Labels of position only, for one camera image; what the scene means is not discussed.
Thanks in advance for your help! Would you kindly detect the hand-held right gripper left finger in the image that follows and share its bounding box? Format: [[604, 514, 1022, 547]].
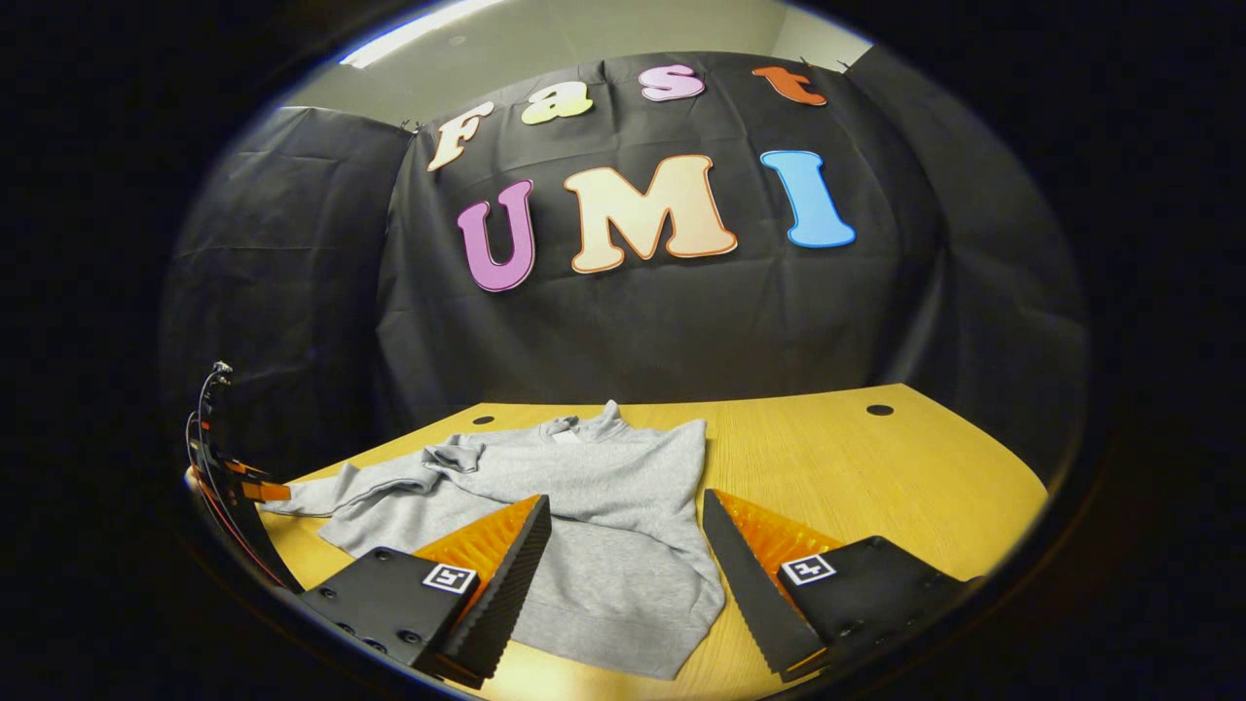
[[297, 494, 553, 690]]

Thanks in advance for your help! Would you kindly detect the grey sweatshirt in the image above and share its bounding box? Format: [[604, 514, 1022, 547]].
[[261, 399, 726, 681]]

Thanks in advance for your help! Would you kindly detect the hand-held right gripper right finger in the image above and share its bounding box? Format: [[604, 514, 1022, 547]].
[[701, 489, 984, 683]]

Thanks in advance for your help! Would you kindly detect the black backdrop cloth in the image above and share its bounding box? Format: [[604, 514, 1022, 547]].
[[161, 44, 1089, 488]]

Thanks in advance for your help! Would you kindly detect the thin black red cable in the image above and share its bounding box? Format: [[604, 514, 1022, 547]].
[[185, 362, 235, 459]]

